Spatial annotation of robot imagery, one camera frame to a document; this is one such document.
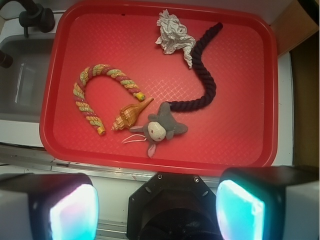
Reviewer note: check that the brown cardboard box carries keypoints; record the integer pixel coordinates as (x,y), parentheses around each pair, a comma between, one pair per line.
(298,22)

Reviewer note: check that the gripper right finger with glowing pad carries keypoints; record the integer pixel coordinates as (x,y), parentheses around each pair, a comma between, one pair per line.
(269,203)

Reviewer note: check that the crumpled white paper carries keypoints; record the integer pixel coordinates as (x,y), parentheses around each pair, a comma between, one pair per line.
(174,36)

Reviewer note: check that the grey plush donkey toy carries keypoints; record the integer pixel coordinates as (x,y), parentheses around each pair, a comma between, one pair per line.
(160,126)

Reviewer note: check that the orange spiral seashell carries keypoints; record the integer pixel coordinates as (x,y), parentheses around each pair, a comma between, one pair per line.
(128,115)

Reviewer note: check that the grey sink basin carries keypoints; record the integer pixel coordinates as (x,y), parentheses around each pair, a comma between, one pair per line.
(22,85)

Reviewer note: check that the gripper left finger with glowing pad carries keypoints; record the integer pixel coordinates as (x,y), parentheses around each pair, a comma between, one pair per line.
(58,206)

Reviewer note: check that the red plastic tray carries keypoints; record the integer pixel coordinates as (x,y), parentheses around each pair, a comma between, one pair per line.
(239,127)

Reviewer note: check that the black faucet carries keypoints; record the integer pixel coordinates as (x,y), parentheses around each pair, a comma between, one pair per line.
(35,15)

